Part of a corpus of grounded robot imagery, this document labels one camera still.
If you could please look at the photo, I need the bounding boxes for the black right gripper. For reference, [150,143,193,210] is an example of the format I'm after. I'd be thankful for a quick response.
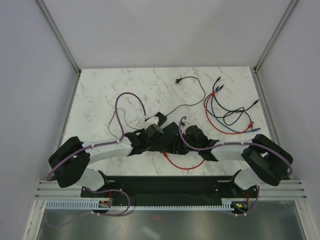
[164,132,200,155]

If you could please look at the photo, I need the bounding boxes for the black network switch box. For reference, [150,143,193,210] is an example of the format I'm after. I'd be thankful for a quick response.
[156,122,185,155]

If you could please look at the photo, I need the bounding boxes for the red ethernet cable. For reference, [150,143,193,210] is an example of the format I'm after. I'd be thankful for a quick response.
[204,91,255,135]
[162,151,206,171]

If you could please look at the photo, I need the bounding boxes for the thin black power cord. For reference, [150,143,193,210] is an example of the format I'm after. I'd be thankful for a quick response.
[107,76,207,137]

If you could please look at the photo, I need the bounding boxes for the black ethernet cable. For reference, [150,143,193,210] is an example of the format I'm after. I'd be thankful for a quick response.
[211,76,260,113]
[203,84,255,127]

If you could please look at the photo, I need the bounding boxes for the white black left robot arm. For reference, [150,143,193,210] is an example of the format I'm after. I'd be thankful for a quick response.
[46,124,164,197]

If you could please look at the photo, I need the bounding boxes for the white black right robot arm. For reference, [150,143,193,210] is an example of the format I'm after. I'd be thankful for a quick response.
[178,125,293,197]

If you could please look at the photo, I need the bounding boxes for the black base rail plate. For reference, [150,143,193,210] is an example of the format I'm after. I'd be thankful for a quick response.
[81,176,258,207]

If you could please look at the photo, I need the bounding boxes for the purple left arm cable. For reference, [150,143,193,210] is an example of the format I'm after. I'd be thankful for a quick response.
[46,91,148,181]

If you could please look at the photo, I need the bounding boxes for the aluminium frame rail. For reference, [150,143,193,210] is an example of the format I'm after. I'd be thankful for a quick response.
[34,178,308,201]

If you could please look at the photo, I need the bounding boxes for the white slotted cable duct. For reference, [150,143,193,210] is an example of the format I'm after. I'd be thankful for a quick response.
[45,199,248,211]

